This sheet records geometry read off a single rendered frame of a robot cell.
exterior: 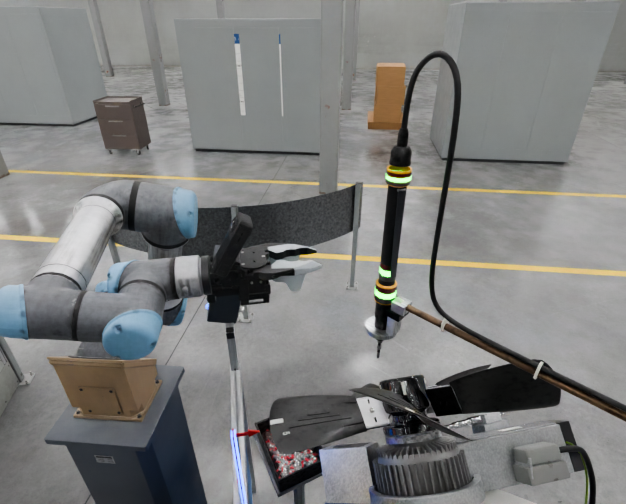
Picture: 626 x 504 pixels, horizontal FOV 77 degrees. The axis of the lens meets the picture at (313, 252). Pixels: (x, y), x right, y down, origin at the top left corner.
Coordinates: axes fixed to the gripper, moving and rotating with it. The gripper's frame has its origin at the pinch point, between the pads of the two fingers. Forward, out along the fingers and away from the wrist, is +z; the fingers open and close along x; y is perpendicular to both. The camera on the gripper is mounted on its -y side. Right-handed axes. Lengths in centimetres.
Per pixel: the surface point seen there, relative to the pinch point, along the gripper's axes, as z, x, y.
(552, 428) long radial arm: 61, 12, 52
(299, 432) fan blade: -3.4, 4.5, 46.4
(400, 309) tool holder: 17.1, 4.7, 11.6
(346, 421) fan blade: 8.5, 3.2, 47.2
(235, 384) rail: -20, -44, 83
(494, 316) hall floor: 178, -148, 169
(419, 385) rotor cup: 27.7, 0.8, 41.1
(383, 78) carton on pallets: 293, -762, 84
